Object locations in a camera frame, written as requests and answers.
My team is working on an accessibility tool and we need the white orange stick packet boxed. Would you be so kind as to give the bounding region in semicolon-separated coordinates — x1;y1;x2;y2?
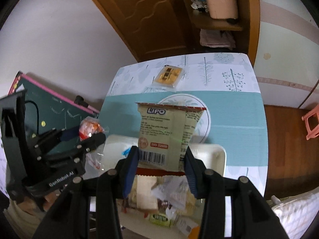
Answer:
176;217;200;239

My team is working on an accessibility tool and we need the cream Lipo biscuit packet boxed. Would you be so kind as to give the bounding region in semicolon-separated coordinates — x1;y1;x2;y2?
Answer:
137;103;207;172

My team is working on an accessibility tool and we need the pink plastic stool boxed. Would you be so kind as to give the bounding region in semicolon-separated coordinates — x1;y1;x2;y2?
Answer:
302;105;319;140

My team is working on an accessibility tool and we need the brown wooden door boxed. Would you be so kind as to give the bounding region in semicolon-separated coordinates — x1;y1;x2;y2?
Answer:
92;0;192;62

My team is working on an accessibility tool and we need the wooden shelf unit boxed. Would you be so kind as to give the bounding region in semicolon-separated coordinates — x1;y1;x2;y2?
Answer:
183;0;261;64

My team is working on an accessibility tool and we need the pink storage basket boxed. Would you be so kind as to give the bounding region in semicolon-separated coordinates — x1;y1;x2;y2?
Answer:
206;0;238;20

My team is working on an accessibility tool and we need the white red-striped snack bag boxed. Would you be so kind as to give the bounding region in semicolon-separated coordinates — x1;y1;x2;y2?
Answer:
151;176;189;210

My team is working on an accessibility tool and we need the green snack packet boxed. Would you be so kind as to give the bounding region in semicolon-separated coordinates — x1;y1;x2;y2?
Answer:
149;213;176;228

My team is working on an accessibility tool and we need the folded pink cloth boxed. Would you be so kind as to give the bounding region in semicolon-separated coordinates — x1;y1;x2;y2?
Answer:
200;29;236;49

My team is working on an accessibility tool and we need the white checked bedding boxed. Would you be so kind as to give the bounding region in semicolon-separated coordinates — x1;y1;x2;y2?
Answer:
271;187;318;238

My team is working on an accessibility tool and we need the patterned teal tablecloth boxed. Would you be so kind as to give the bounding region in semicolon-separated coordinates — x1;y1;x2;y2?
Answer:
98;53;268;193

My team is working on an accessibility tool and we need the white plastic tray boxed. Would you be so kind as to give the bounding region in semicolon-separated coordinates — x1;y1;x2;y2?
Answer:
82;134;227;239

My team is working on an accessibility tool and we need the blue white candy packet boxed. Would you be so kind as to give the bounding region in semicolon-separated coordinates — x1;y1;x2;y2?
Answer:
122;147;131;158

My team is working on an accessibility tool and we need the sliced bread package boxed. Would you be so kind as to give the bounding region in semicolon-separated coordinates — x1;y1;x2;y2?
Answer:
128;175;159;211

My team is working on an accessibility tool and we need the yellow cracker pack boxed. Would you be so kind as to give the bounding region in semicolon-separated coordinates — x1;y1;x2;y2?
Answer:
151;65;184;91

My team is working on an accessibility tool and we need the green chalkboard pink frame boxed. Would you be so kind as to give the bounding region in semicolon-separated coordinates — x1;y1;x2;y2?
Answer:
1;71;99;146

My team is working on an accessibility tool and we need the red candy packet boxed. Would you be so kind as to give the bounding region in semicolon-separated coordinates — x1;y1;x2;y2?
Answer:
79;117;109;170

